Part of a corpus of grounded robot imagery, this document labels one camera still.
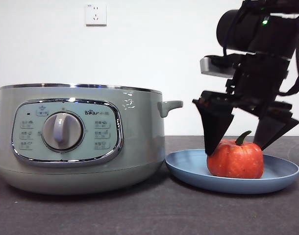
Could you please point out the pale green electric steamer pot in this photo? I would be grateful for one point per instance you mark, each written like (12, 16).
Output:
(139, 147)

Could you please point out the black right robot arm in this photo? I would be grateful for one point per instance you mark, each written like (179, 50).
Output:
(240, 27)

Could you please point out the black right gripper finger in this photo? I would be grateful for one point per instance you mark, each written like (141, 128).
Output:
(272, 129)
(213, 127)

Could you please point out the white wall socket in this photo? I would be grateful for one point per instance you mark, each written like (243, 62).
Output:
(96, 14)

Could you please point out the blue round plate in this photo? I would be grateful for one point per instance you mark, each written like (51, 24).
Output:
(188, 166)

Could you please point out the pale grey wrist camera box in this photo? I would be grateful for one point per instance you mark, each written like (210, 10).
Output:
(213, 66)

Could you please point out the orange pumpkin with green stem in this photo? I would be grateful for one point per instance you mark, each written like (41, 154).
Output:
(235, 159)

